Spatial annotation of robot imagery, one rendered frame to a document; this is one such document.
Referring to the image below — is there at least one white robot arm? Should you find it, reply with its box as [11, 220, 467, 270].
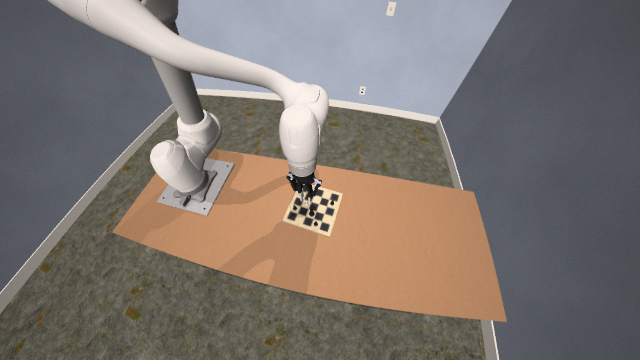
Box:
[47, 0, 329, 207]

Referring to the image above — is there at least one cream and black chessboard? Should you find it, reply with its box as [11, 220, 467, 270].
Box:
[283, 184, 343, 236]

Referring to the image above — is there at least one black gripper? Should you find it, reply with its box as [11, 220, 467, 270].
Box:
[287, 172, 322, 203]

